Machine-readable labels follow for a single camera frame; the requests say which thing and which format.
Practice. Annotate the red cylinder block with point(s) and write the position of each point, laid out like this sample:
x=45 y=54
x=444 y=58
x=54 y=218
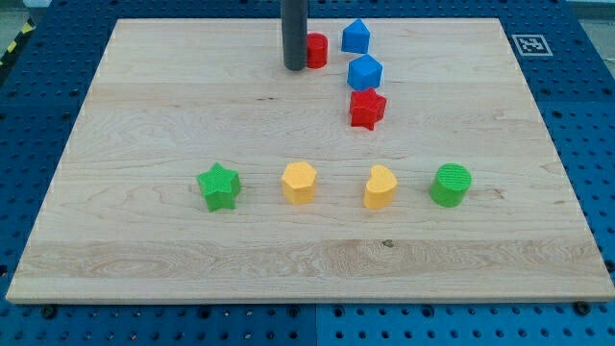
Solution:
x=317 y=50

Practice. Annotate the blue triangle block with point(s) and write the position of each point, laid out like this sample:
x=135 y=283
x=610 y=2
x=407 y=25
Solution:
x=356 y=38

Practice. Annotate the yellow hexagon block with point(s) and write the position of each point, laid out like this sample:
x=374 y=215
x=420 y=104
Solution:
x=299 y=182

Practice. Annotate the yellow crescent block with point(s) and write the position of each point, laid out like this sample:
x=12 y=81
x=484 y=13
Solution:
x=380 y=189

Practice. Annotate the red star block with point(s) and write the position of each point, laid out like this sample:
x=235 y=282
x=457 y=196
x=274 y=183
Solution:
x=367 y=108

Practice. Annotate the green star block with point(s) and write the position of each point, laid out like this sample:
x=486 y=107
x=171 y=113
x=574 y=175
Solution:
x=219 y=187

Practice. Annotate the wooden board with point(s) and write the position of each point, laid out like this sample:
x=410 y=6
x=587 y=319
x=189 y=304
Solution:
x=124 y=220

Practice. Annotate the blue cube block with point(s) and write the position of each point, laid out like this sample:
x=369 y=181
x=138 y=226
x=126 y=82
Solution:
x=364 y=72

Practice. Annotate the green cylinder block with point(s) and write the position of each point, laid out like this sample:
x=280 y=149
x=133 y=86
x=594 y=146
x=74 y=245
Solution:
x=450 y=185

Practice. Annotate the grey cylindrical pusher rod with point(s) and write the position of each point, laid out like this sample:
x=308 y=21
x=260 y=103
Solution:
x=294 y=21

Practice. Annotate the white fiducial marker tag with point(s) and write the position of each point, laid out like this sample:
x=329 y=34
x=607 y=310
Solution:
x=532 y=45

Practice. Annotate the yellow black hazard tape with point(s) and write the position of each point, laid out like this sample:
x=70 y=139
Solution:
x=18 y=43

